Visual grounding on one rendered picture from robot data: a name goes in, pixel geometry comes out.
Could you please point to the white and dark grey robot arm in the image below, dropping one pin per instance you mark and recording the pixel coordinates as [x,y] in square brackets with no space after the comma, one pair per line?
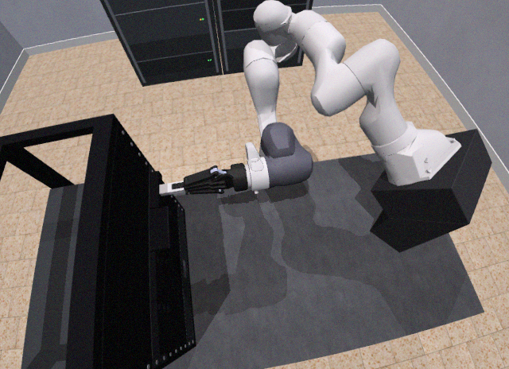
[408,154]

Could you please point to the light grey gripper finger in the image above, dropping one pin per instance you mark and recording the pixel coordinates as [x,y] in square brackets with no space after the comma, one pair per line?
[203,190]
[196,180]

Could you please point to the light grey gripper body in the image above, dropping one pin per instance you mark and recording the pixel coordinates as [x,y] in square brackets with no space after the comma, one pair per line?
[236,173]

